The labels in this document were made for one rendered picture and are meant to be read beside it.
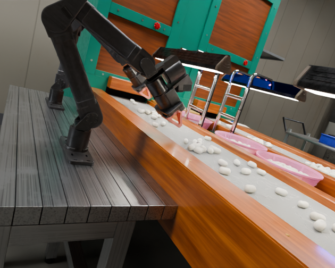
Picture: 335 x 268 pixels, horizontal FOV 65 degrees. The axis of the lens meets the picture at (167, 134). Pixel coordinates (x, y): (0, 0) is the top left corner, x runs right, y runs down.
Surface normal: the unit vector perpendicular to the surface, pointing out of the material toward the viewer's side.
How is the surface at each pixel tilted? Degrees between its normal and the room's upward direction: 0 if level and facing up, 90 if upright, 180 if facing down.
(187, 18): 90
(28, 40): 90
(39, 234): 90
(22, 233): 90
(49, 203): 0
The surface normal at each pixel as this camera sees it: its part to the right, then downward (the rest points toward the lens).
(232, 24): 0.47, 0.33
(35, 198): 0.29, -0.94
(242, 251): -0.84, -0.14
